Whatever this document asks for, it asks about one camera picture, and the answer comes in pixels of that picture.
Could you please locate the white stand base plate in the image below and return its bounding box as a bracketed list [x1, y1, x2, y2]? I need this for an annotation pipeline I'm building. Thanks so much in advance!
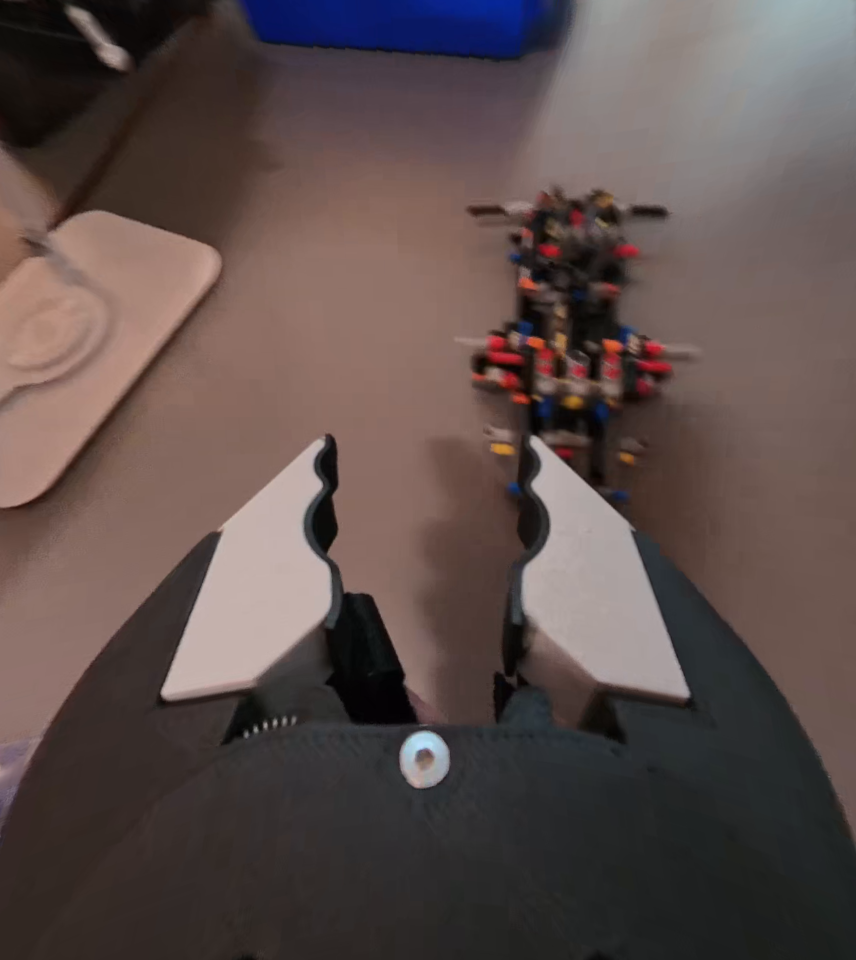
[0, 210, 222, 510]

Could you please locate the blue plastic bin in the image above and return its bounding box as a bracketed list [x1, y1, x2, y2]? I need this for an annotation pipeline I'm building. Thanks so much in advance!
[240, 0, 571, 57]

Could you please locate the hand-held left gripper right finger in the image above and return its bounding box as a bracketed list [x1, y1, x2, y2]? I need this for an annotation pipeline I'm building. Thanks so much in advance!
[501, 433, 693, 732]

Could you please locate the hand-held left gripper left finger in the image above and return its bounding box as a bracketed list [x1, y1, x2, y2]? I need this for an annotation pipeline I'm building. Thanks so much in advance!
[160, 433, 344, 706]

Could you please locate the lego technic car chassis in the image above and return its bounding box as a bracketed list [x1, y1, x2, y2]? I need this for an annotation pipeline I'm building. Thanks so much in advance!
[454, 183, 702, 504]

